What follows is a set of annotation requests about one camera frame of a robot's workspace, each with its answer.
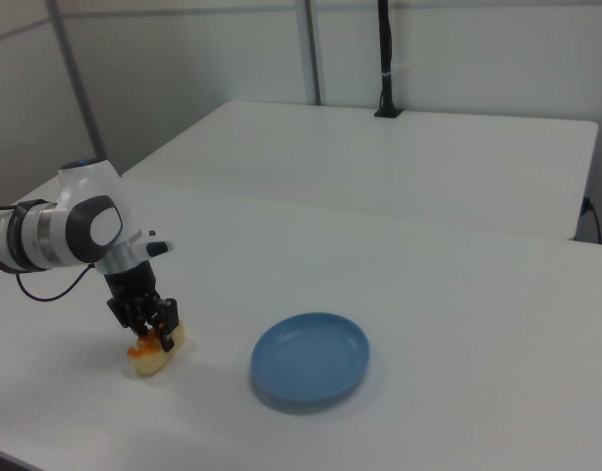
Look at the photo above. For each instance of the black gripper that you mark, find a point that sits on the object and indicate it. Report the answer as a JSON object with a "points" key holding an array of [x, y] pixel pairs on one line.
{"points": [[131, 287]]}

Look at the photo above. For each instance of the toy bread with orange crust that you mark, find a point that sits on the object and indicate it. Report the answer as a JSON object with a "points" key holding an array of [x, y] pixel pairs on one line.
{"points": [[150, 363]]}

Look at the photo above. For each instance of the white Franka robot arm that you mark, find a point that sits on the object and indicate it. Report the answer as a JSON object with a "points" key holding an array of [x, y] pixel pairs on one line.
{"points": [[84, 196]]}

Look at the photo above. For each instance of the blue round plate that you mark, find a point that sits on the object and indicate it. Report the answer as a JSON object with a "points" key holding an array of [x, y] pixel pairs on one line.
{"points": [[310, 360]]}

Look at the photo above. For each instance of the white side table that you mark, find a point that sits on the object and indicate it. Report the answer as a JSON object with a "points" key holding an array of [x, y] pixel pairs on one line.
{"points": [[379, 167]]}

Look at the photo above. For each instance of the grey partition frame post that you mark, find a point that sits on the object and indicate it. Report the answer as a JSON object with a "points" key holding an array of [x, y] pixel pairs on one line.
{"points": [[311, 49], [74, 78]]}

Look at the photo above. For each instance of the black camera pole with base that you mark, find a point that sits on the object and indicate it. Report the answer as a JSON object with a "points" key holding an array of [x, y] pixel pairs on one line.
{"points": [[388, 59]]}

